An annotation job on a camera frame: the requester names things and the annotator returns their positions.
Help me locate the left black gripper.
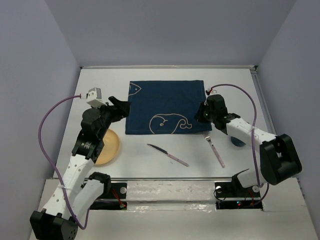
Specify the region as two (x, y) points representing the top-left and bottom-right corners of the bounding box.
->
(90, 96), (131, 139)

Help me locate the pink handled fork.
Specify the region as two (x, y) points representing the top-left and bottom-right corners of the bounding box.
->
(203, 131), (226, 168)

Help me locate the navy whale placemat cloth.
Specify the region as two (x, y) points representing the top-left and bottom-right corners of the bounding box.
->
(125, 80), (212, 135)

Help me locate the yellow round plate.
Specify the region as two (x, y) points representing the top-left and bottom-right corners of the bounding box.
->
(95, 129), (121, 166)

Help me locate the dark blue mug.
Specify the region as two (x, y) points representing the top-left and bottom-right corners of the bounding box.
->
(230, 136), (246, 147)

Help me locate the pink handled knife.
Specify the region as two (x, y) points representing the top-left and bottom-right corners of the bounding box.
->
(147, 143), (189, 167)

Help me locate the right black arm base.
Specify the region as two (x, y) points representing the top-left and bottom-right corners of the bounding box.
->
(213, 182), (263, 210)

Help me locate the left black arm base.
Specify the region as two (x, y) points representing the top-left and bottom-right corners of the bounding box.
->
(90, 181), (128, 211)

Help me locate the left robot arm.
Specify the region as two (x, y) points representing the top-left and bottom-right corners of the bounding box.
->
(30, 96), (131, 240)

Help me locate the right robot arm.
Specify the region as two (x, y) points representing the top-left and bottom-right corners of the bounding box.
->
(195, 94), (302, 196)

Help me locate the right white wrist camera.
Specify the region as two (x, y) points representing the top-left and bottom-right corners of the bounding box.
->
(205, 88), (217, 96)

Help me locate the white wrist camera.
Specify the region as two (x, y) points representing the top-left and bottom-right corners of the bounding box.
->
(80, 87), (107, 108)
(205, 88), (217, 96)

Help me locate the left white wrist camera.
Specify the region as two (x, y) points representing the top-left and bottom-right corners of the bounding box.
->
(80, 87), (107, 108)

